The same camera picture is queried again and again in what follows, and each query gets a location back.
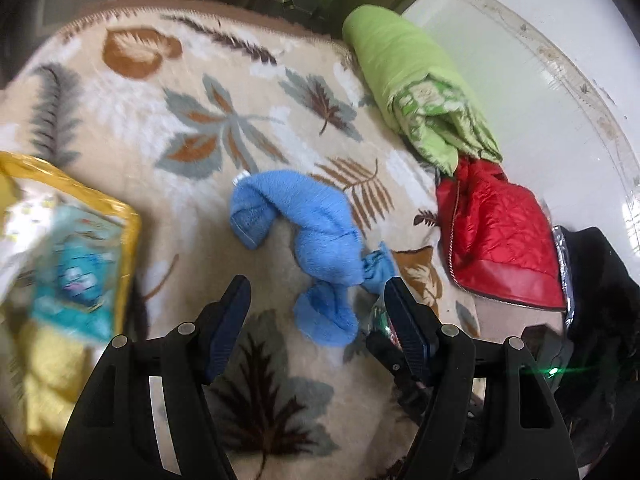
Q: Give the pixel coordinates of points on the blue towel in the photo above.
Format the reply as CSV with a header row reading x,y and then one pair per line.
x,y
327,246

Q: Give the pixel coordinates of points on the floral beige carpet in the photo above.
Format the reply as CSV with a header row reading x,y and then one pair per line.
x,y
163,108

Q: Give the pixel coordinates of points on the red quilted jacket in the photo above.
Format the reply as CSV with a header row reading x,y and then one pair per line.
x,y
496,240

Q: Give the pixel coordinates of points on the black backpack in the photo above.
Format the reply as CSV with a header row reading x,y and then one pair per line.
x,y
592,367

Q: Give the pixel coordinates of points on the green rolled blanket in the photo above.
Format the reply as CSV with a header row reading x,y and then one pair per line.
x,y
418,89

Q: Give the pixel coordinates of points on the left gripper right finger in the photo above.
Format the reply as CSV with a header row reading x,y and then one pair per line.
x,y
416,326

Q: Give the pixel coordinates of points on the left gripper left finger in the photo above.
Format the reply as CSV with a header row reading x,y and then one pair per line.
x,y
218,327

